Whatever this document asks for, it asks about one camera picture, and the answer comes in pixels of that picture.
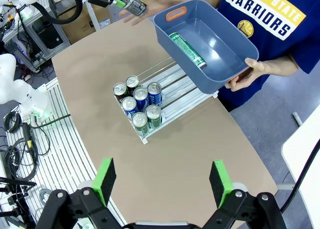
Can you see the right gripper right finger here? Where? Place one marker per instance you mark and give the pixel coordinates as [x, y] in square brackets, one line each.
[220, 184]

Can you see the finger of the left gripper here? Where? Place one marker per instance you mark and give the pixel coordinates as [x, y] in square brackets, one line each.
[119, 2]

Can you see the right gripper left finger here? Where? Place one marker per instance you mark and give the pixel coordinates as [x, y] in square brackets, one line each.
[105, 181]

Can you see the black beverage can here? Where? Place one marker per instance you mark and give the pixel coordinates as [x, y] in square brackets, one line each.
[120, 89]
[132, 82]
[133, 4]

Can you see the green beverage can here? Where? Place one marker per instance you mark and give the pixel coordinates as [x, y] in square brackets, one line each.
[187, 50]
[139, 119]
[153, 112]

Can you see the person's left forearm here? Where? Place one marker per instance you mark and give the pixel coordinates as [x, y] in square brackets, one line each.
[282, 65]

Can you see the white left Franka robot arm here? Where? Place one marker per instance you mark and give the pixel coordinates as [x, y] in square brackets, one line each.
[22, 94]

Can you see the white clear can dispenser rack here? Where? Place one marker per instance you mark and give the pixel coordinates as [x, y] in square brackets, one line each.
[175, 91]

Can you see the person's right hand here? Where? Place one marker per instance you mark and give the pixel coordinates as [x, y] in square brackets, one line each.
[160, 2]

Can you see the person's left hand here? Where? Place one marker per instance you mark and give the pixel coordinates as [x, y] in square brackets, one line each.
[255, 72]

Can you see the wooden desk white legs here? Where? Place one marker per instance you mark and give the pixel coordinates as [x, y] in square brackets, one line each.
[91, 16]

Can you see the large brown cardboard box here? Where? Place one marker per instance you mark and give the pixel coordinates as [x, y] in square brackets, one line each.
[77, 29]

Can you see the white slatted robot platform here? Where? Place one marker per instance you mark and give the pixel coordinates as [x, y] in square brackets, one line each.
[62, 149]

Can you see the black computer tower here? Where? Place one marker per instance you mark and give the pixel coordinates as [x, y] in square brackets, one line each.
[47, 34]

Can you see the white side table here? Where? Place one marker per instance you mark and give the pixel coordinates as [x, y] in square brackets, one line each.
[297, 154]

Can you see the black tripod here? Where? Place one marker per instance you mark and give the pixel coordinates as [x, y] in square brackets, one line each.
[17, 182]

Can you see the white pipe piece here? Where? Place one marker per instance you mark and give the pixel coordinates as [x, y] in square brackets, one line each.
[297, 118]

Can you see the person in blue shirt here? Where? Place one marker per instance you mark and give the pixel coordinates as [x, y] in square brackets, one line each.
[275, 54]

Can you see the aluminium frame equipment rack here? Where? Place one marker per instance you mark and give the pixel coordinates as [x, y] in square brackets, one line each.
[17, 39]

